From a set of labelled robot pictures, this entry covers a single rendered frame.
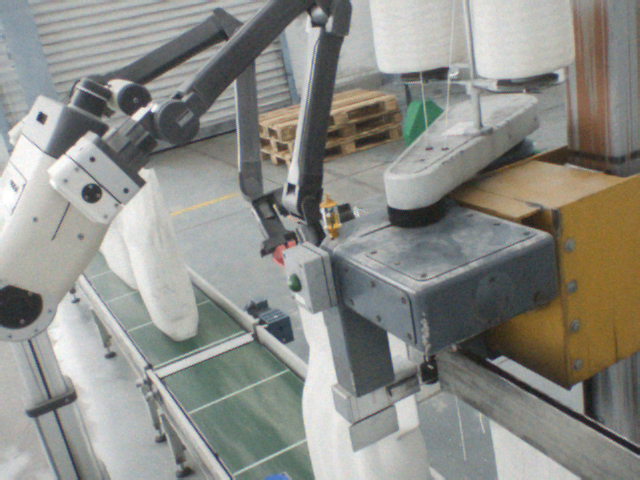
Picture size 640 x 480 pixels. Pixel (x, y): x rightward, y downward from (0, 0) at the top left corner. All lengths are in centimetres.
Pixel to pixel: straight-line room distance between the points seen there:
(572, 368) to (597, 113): 42
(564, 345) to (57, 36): 770
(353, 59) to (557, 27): 876
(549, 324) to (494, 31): 46
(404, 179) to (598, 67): 38
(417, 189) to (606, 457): 45
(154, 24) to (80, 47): 85
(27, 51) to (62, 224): 664
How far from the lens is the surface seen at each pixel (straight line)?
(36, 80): 813
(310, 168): 150
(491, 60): 114
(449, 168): 118
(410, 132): 673
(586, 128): 135
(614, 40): 128
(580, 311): 125
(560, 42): 114
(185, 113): 136
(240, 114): 189
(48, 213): 150
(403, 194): 113
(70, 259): 155
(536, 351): 131
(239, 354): 294
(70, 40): 857
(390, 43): 133
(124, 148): 135
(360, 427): 130
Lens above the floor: 174
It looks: 21 degrees down
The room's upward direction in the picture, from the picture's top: 11 degrees counter-clockwise
